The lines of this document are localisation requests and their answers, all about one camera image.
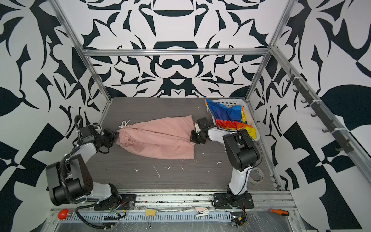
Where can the multicolour shorts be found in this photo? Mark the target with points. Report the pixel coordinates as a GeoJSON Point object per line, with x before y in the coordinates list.
{"type": "Point", "coordinates": [232, 117]}

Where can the red emergency stop button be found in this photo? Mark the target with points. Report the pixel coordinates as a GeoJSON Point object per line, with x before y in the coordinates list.
{"type": "Point", "coordinates": [65, 213]}

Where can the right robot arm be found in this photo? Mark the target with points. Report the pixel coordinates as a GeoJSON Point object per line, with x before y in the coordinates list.
{"type": "Point", "coordinates": [242, 154]}

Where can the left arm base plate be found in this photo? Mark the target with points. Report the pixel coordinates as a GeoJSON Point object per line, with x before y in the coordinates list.
{"type": "Point", "coordinates": [123, 202]}

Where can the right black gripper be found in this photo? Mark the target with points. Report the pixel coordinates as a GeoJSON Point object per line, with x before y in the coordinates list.
{"type": "Point", "coordinates": [193, 138]}

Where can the yellow tag clip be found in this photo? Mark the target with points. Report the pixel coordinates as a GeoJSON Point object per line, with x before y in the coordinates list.
{"type": "Point", "coordinates": [150, 212]}

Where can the pink shorts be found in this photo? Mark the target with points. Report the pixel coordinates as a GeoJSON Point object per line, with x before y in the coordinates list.
{"type": "Point", "coordinates": [165, 138]}

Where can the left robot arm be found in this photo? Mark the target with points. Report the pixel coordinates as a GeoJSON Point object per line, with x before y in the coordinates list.
{"type": "Point", "coordinates": [69, 180]}

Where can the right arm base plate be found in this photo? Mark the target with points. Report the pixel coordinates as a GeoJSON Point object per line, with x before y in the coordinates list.
{"type": "Point", "coordinates": [228, 200]}

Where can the white plastic basket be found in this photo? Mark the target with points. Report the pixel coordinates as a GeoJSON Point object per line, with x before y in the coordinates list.
{"type": "Point", "coordinates": [246, 116]}

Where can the small green circuit board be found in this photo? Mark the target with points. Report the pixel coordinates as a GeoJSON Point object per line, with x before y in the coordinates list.
{"type": "Point", "coordinates": [238, 219]}

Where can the white slotted cable duct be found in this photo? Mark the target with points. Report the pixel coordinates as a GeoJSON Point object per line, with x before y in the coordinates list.
{"type": "Point", "coordinates": [223, 216]}

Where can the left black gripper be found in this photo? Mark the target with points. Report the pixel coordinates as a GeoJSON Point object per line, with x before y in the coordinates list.
{"type": "Point", "coordinates": [112, 135]}

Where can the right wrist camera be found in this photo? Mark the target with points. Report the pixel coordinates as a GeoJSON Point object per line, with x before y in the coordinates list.
{"type": "Point", "coordinates": [202, 125]}

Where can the orange handled tool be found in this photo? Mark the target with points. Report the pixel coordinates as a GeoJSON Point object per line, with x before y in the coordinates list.
{"type": "Point", "coordinates": [280, 212]}

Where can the white tape roll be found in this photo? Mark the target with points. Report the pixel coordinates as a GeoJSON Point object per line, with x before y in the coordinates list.
{"type": "Point", "coordinates": [256, 176]}

